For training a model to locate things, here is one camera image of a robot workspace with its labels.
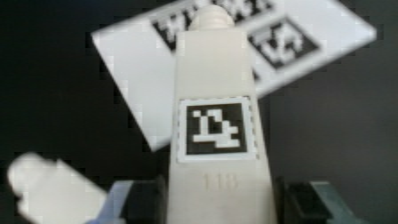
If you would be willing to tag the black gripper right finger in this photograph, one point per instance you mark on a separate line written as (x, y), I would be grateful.
(310, 203)

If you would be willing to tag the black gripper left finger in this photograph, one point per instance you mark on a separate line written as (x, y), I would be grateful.
(134, 203)

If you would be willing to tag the white desk leg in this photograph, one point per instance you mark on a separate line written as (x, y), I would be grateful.
(220, 192)
(62, 198)

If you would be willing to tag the white marker tag plate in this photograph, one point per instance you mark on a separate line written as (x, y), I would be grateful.
(305, 33)

